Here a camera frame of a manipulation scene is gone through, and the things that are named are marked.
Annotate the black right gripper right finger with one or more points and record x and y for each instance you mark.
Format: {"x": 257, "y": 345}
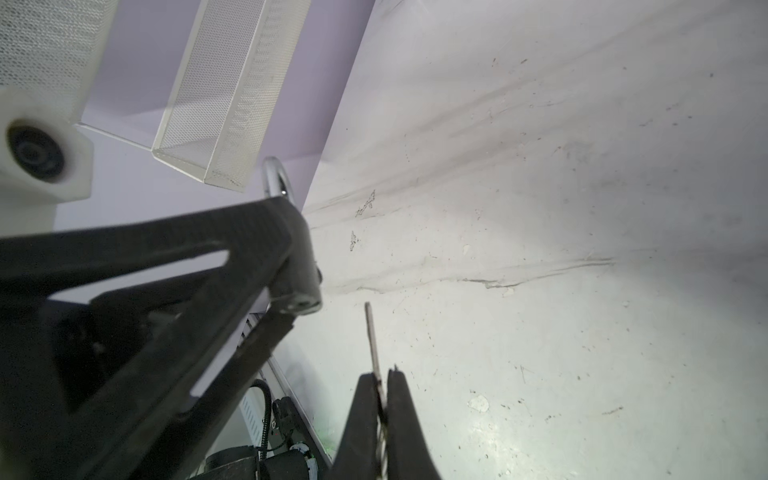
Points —
{"x": 407, "y": 451}

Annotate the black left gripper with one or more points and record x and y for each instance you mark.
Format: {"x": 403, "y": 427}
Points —
{"x": 119, "y": 388}

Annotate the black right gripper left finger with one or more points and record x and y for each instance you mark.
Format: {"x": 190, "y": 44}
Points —
{"x": 356, "y": 457}

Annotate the silver key with ring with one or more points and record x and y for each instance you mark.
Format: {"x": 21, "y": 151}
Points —
{"x": 381, "y": 449}

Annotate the black padlock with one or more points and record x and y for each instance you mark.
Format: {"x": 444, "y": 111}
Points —
{"x": 295, "y": 289}

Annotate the lower white mesh shelf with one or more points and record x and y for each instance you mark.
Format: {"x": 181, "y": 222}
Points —
{"x": 226, "y": 89}

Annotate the white mesh shelf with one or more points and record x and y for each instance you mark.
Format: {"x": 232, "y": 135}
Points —
{"x": 226, "y": 89}
{"x": 52, "y": 50}

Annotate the upper white mesh shelf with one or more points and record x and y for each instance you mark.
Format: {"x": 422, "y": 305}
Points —
{"x": 52, "y": 50}

